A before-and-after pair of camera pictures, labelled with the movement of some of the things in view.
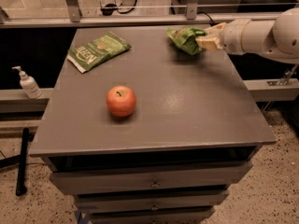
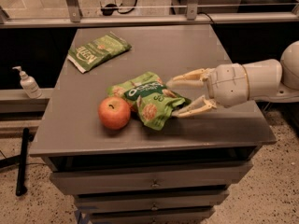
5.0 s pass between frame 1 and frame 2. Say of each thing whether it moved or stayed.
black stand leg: stayed
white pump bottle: stayed
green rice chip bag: moved
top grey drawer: stayed
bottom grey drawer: stayed
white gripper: moved
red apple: moved
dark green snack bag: stayed
